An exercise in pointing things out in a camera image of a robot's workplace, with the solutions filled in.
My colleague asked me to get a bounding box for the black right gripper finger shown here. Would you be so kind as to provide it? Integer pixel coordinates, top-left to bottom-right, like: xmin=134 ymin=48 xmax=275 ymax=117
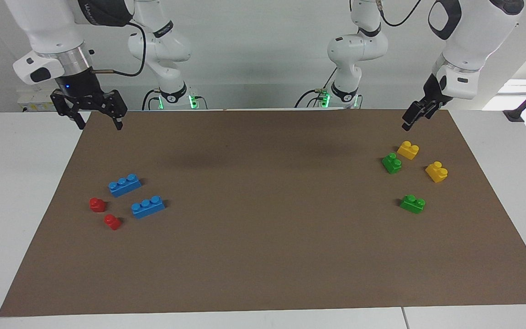
xmin=100 ymin=90 xmax=129 ymax=132
xmin=51 ymin=91 xmax=86 ymax=131

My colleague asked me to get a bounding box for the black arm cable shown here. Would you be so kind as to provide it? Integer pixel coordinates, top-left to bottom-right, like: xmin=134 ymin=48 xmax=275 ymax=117
xmin=90 ymin=21 xmax=147 ymax=77
xmin=376 ymin=0 xmax=423 ymax=27

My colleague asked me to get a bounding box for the white box yellow label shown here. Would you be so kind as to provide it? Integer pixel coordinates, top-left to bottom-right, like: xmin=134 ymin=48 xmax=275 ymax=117
xmin=16 ymin=89 xmax=59 ymax=113

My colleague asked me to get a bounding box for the thin black base cable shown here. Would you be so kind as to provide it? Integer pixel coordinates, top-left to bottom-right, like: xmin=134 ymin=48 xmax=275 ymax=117
xmin=322 ymin=66 xmax=338 ymax=92

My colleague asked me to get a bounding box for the yellow two-stud brick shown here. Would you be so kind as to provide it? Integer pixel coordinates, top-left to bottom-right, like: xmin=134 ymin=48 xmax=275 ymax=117
xmin=397 ymin=141 xmax=420 ymax=160
xmin=425 ymin=161 xmax=448 ymax=183

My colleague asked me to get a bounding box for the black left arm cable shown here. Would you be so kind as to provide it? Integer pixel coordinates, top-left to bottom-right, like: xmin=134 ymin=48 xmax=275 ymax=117
xmin=376 ymin=0 xmax=423 ymax=27

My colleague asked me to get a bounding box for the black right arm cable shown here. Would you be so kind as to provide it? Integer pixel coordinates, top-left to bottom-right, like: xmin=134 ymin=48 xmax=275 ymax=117
xmin=90 ymin=21 xmax=147 ymax=77

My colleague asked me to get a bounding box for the green two-stud brick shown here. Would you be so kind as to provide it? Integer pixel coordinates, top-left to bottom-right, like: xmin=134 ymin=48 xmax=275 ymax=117
xmin=382 ymin=153 xmax=402 ymax=175
xmin=399 ymin=194 xmax=426 ymax=214

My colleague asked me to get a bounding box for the brown table mat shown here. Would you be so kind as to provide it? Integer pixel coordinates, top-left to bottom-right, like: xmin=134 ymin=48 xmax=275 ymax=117
xmin=0 ymin=109 xmax=526 ymax=317

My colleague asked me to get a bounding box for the blue three-stud brick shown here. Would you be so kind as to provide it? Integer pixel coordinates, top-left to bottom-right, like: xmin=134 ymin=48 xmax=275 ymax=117
xmin=131 ymin=196 xmax=166 ymax=219
xmin=108 ymin=174 xmax=142 ymax=198

